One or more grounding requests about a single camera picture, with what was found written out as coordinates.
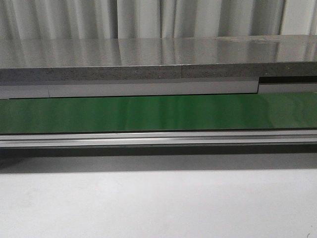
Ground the aluminium conveyor frame rail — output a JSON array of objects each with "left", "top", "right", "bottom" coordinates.
[{"left": 0, "top": 129, "right": 317, "bottom": 148}]

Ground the white pleated curtain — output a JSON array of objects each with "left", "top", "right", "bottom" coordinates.
[{"left": 0, "top": 0, "right": 317, "bottom": 40}]

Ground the grey stone counter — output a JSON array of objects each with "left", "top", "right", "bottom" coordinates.
[{"left": 0, "top": 35, "right": 317, "bottom": 99}]

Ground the green conveyor belt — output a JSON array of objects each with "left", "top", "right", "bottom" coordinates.
[{"left": 0, "top": 93, "right": 317, "bottom": 134}]

